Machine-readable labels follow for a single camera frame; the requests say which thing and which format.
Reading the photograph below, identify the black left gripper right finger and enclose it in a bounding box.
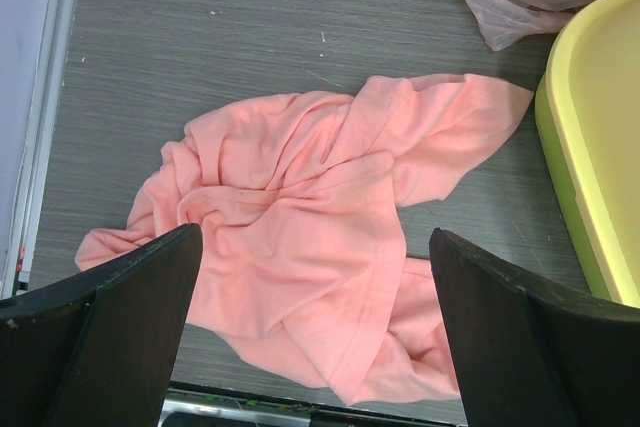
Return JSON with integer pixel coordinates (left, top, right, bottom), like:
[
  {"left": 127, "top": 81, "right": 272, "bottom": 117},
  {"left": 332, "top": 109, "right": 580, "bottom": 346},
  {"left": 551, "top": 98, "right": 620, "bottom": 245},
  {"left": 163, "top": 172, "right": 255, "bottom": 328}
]
[{"left": 429, "top": 229, "right": 639, "bottom": 426}]

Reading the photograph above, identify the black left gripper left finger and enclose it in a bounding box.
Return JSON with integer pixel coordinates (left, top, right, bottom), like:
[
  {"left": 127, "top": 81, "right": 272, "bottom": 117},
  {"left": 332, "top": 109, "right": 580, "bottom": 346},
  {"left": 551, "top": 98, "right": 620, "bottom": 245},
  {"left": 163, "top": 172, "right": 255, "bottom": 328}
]
[{"left": 1, "top": 224, "right": 202, "bottom": 426}]

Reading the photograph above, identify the yellow green litter box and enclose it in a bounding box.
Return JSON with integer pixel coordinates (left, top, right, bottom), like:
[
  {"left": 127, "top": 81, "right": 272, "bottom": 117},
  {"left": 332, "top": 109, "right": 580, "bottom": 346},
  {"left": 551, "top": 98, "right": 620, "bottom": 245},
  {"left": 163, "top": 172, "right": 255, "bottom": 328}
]
[{"left": 535, "top": 0, "right": 639, "bottom": 307}]

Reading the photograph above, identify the pink cloth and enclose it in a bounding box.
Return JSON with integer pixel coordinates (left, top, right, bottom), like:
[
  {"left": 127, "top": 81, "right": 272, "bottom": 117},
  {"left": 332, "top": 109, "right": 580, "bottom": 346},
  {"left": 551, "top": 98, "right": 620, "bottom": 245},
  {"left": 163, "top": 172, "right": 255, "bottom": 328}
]
[{"left": 76, "top": 74, "right": 533, "bottom": 405}]

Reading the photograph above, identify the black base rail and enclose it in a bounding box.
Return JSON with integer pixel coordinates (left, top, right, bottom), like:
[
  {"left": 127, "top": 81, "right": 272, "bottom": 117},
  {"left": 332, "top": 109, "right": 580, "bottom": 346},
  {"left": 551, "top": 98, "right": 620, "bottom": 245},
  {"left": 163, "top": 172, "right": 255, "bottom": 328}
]
[{"left": 158, "top": 382, "right": 445, "bottom": 427}]

